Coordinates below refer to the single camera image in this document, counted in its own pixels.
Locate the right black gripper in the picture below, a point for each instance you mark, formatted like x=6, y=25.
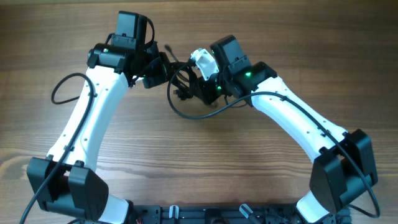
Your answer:
x=205, y=93

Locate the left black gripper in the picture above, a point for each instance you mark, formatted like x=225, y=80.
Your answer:
x=161, y=75

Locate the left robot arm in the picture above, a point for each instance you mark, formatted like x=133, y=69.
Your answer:
x=65, y=181

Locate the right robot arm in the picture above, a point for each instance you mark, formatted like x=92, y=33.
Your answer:
x=343, y=163

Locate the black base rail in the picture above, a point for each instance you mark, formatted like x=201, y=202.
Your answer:
x=268, y=214

